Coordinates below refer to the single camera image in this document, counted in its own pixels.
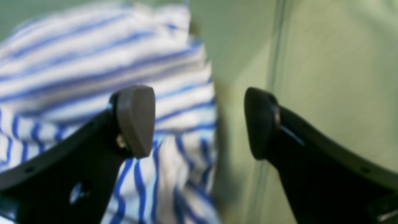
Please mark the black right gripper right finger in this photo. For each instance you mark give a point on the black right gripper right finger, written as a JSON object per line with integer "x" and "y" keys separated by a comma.
{"x": 324, "y": 182}

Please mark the green table cloth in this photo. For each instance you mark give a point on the green table cloth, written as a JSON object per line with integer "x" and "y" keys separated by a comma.
{"x": 332, "y": 62}

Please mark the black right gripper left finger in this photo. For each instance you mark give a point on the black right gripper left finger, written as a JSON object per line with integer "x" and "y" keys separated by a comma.
{"x": 72, "y": 182}

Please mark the blue white striped t-shirt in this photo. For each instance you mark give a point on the blue white striped t-shirt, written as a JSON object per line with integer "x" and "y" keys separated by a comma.
{"x": 60, "y": 70}

